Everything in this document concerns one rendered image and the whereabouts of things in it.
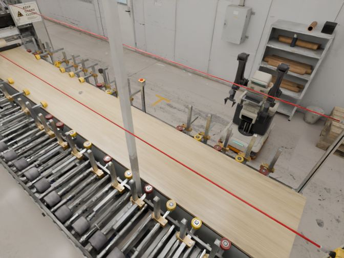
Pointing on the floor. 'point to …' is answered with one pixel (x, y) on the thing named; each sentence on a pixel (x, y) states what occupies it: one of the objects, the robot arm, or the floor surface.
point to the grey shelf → (291, 53)
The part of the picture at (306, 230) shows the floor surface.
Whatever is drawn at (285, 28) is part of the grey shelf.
